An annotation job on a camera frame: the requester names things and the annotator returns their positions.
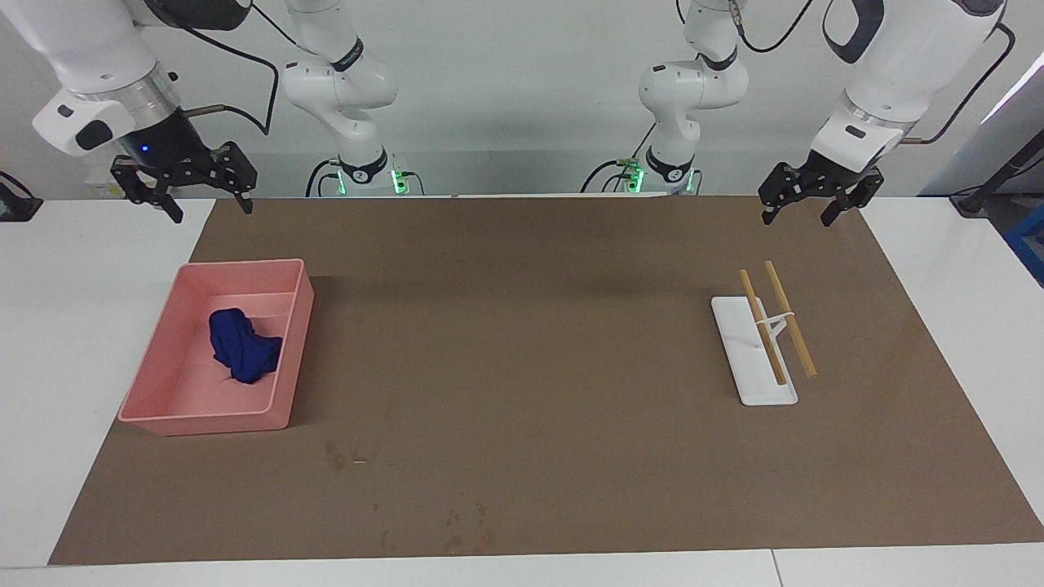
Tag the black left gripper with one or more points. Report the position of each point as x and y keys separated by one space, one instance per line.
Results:
x=167 y=151

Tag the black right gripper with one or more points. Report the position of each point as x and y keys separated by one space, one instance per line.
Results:
x=167 y=151

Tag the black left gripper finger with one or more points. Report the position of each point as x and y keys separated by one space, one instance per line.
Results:
x=777 y=187
x=860 y=196

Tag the blue towel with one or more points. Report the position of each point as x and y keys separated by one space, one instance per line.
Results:
x=245 y=350

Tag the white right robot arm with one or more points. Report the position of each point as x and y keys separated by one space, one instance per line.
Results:
x=81 y=49

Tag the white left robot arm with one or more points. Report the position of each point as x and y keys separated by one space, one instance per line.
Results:
x=693 y=90

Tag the white towel rack base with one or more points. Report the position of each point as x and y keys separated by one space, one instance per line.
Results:
x=746 y=359

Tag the grey slanted panel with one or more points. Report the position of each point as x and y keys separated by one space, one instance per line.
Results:
x=979 y=163

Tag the wooden rack rod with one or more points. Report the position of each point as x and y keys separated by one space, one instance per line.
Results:
x=795 y=326
x=767 y=338

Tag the black stand pole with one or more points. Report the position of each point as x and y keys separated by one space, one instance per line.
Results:
x=999 y=175

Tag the blue crate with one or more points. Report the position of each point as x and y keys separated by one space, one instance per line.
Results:
x=1029 y=244

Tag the pink plastic bin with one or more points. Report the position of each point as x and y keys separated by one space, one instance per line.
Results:
x=179 y=391

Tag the brown table mat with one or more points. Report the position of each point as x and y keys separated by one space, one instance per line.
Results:
x=571 y=424

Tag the black clamp mount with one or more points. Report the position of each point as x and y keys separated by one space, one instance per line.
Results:
x=16 y=208

